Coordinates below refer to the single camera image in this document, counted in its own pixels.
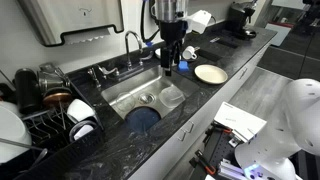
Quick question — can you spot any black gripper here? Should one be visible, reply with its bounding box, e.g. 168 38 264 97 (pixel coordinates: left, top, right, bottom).
158 20 188 77

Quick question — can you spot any stainless steel sink basin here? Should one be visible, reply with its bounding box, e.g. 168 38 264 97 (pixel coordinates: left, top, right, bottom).
100 64 201 133

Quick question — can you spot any chrome sink faucet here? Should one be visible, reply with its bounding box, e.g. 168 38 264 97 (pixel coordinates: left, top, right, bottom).
97 30 155 81

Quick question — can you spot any metal sink drain strainer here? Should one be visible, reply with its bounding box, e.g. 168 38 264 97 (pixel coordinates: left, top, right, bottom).
138 92 157 105

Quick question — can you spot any black dish rack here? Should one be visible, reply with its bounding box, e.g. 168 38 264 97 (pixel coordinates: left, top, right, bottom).
0 83 104 180

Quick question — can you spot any blue sponge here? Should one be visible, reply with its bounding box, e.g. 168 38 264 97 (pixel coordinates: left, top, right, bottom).
177 60 190 73

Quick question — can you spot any white printed mug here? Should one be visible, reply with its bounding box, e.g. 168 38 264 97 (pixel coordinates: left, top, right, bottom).
181 45 198 61

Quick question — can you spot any clear plastic food container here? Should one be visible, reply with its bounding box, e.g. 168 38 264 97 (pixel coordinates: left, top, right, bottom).
158 85 186 109

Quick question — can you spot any cream round plate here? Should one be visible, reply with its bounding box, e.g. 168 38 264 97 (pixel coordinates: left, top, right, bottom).
194 64 229 85

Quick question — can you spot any clear glass bowl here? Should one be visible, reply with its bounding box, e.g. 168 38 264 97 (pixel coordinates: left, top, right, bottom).
114 91 137 113

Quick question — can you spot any small dark blue plate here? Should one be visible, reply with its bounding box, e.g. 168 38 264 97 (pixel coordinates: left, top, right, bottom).
124 106 162 133

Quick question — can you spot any white base cabinet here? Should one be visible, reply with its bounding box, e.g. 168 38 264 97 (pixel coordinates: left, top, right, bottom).
128 43 271 180

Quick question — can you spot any black coffee machine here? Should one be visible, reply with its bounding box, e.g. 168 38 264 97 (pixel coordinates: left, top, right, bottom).
227 1 258 40

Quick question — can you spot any chrome side sprayer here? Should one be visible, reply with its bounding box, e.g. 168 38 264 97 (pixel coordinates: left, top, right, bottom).
87 66 102 90

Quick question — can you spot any orange black clamp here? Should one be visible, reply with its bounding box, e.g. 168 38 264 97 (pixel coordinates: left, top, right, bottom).
204 121 232 135
194 149 218 176

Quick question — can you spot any white paper sheet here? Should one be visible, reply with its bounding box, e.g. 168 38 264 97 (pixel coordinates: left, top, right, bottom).
213 101 268 143

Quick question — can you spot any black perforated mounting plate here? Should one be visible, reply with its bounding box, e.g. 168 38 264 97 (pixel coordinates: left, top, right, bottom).
189 123 244 180

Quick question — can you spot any white rounded bowl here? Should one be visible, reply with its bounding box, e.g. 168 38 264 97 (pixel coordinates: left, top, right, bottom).
66 98 98 123

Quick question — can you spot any stainless paper towel dispenser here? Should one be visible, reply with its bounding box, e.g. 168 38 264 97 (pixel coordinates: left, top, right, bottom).
16 0 125 48

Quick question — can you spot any white mug grey rim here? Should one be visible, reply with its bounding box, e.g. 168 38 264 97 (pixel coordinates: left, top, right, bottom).
68 120 98 142

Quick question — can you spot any copper bottomed cup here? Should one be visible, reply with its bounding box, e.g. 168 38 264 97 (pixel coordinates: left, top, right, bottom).
42 87 74 108

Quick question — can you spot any aluminium extrusion bar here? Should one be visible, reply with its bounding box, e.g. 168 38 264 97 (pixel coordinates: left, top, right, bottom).
218 159 248 180

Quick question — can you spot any black thermos bottle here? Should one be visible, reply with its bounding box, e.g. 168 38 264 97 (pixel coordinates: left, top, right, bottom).
13 68 38 115

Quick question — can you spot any large white plate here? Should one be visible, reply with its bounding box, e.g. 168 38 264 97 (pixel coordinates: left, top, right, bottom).
0 104 33 164

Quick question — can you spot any silver cabinet handle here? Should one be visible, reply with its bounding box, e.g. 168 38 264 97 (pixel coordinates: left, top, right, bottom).
186 120 196 134
177 129 188 142
238 67 249 80

